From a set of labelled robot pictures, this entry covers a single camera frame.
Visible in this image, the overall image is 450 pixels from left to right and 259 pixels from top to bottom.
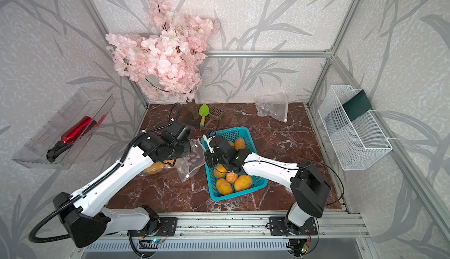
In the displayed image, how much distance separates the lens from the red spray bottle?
0.59m

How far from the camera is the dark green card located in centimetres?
69

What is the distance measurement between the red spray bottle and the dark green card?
3.31 feet
